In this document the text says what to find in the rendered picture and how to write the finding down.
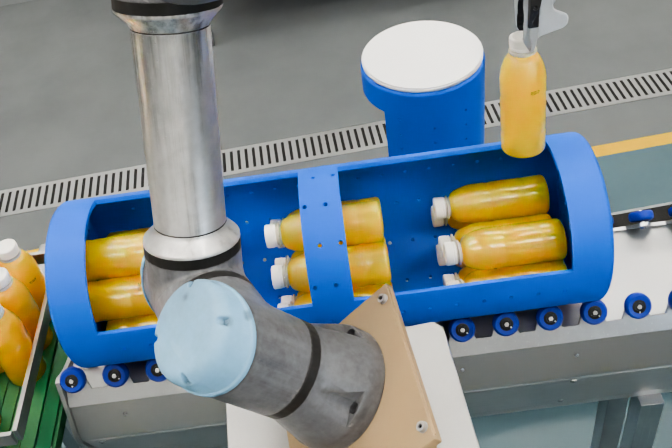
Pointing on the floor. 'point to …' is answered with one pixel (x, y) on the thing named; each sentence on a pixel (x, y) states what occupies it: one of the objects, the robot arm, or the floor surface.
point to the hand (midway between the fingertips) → (522, 35)
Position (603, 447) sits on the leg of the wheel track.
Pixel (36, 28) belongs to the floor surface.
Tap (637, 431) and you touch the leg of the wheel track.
